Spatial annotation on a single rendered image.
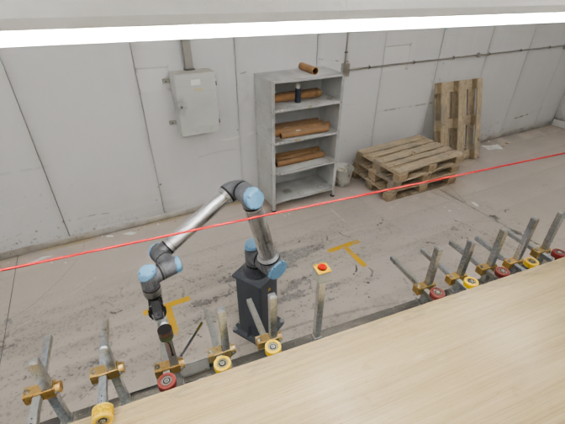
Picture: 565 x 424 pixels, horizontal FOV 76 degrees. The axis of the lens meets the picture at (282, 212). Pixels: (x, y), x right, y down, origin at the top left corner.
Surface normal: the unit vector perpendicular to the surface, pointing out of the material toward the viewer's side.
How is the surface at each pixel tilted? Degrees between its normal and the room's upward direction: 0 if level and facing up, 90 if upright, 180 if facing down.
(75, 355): 0
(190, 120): 90
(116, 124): 90
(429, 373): 0
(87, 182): 90
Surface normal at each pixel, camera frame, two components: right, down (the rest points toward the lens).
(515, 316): 0.00, -0.84
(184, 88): 0.45, 0.48
